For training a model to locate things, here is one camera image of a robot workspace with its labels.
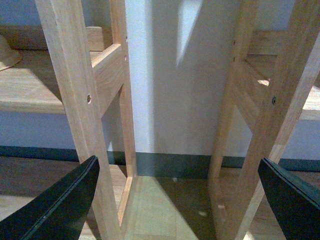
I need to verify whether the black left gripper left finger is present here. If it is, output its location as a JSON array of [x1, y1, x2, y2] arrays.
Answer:
[[0, 155, 100, 240]]

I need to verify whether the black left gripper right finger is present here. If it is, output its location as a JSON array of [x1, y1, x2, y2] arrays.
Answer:
[[258, 158, 320, 240]]

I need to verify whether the wooden shelf unit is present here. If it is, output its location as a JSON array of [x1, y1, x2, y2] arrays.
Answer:
[[0, 0, 137, 240], [208, 0, 320, 240]]

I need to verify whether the right wooden shelf unit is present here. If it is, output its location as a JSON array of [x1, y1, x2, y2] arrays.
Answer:
[[208, 0, 320, 240]]

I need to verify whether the left wooden shelf unit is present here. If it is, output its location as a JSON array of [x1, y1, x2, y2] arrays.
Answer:
[[0, 0, 137, 240]]

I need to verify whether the beige straw hat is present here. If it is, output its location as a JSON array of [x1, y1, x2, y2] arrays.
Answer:
[[0, 35, 23, 71]]

